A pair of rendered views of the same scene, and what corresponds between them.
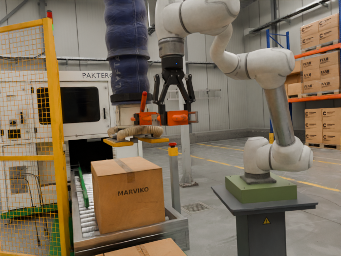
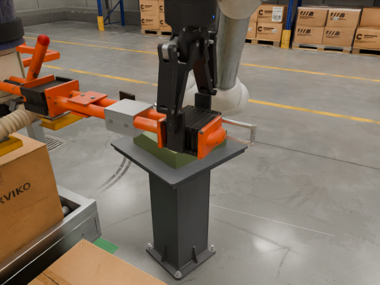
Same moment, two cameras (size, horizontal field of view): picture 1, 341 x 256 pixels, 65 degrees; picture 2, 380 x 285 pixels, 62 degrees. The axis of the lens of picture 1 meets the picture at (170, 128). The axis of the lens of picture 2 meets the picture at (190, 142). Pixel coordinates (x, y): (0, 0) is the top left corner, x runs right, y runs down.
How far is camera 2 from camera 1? 0.66 m
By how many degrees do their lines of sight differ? 44
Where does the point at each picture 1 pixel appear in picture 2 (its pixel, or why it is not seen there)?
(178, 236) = (87, 227)
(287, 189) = not seen: hidden behind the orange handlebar
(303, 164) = (241, 108)
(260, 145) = (189, 86)
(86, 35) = not seen: outside the picture
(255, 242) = (183, 201)
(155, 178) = (37, 163)
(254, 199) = (188, 159)
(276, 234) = (202, 185)
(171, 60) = (204, 9)
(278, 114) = (234, 52)
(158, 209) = (51, 205)
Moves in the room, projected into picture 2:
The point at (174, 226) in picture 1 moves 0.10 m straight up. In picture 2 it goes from (80, 218) to (76, 199)
